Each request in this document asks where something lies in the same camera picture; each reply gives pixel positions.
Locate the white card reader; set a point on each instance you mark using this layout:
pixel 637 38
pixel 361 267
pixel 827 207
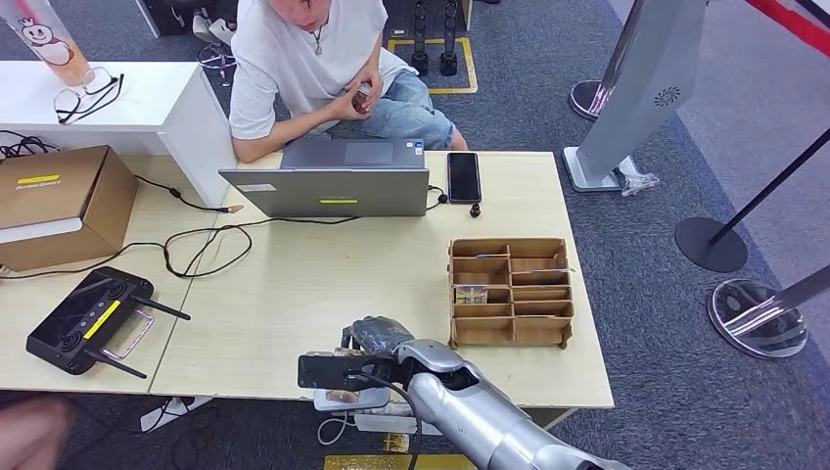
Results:
pixel 375 401

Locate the person's right forearm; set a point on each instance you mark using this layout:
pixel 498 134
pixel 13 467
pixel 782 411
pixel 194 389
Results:
pixel 279 139

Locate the person's left forearm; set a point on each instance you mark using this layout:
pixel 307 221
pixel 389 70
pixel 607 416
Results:
pixel 374 52

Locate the person's right hand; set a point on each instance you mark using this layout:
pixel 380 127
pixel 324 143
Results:
pixel 344 107

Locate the clear plastic bag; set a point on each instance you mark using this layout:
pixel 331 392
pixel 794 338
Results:
pixel 635 181

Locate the grey laptop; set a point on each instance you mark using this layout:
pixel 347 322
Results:
pixel 324 191

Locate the chrome stanchion post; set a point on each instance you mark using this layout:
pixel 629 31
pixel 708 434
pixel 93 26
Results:
pixel 755 318
pixel 587 100

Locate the white cabinet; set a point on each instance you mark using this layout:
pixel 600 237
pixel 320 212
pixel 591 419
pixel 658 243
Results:
pixel 142 104

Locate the black controller with antennas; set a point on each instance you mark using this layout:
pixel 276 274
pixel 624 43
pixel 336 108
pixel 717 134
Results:
pixel 84 321

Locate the person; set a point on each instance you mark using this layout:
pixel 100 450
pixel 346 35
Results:
pixel 292 58

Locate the brown cardboard box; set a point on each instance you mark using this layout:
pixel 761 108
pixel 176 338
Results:
pixel 58 201

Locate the long white power strip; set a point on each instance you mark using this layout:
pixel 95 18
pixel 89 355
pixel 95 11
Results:
pixel 389 425

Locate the black stanchion post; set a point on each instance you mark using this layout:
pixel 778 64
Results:
pixel 710 245

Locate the snowman-print drink cup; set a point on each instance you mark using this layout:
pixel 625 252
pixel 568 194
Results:
pixel 48 42

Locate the silver kiosk stand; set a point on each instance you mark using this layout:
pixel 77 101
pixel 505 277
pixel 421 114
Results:
pixel 648 84

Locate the person's left hand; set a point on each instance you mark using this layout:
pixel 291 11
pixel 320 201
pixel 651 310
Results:
pixel 376 84

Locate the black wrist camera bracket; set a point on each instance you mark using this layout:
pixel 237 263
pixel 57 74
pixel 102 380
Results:
pixel 331 371

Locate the black smartphone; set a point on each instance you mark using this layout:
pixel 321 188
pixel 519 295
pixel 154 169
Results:
pixel 464 176

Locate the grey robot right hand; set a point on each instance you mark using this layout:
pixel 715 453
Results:
pixel 379 334

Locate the black upright stand post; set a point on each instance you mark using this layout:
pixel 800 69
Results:
pixel 449 39
pixel 419 39

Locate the red barrier belt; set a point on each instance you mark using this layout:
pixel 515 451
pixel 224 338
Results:
pixel 791 23

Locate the white sneaker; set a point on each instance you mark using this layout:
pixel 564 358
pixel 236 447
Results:
pixel 224 31
pixel 202 23

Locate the wooden card organizer box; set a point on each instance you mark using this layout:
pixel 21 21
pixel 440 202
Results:
pixel 512 318

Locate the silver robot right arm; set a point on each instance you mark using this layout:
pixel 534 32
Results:
pixel 480 415

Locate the dark metal stool frame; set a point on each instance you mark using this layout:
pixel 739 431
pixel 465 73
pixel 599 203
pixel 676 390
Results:
pixel 217 61

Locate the blurred pink object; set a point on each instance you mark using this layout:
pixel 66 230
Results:
pixel 29 434

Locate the black-framed eyeglasses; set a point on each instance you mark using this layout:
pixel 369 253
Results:
pixel 68 104

